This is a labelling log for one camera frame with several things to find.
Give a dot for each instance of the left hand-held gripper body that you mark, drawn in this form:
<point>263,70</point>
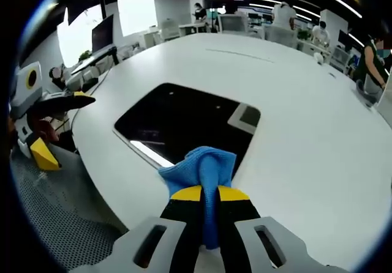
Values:
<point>24,92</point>

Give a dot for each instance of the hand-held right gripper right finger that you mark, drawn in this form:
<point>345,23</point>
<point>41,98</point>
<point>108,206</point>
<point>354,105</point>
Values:
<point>239,224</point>

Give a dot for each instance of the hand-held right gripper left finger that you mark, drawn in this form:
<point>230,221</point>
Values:
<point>180,224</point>

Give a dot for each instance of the blue cleaning cloth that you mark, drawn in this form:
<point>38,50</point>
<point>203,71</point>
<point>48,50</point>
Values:
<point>208,169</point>

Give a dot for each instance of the person's left hand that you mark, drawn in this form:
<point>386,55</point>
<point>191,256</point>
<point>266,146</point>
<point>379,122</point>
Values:
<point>46,126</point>

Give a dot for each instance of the green potted plant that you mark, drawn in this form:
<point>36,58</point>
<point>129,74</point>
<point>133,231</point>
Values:
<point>85,55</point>

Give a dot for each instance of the black desk riser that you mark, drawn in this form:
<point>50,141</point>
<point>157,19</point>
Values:
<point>98,57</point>

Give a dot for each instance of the grey mesh chair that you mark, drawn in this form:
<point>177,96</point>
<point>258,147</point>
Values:
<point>61,211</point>

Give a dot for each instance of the black computer monitor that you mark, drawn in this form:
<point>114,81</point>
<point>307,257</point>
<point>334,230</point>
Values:
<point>102,34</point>

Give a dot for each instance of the dark grey object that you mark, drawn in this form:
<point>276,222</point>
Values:
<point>366,94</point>

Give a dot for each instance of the white mesh office chair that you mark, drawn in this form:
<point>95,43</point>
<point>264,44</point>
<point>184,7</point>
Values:
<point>233,22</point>
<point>280,35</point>

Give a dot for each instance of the small white object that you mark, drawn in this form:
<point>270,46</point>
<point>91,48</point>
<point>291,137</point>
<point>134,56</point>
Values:
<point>318,57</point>

